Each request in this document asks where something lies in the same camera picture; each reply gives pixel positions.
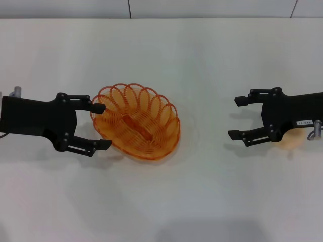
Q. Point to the grey gripper connector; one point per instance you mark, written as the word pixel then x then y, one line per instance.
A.
pixel 17 91
pixel 315 131

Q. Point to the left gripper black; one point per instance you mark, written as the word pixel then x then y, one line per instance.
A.
pixel 38 117

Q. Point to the grey right gripper connector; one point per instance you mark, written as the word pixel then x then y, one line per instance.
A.
pixel 315 131

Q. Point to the peach round bread bun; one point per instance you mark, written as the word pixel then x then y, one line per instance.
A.
pixel 291 141

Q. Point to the grey left gripper connector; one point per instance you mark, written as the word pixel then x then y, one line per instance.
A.
pixel 17 91

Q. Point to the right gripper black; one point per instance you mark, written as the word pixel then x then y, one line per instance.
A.
pixel 290 108

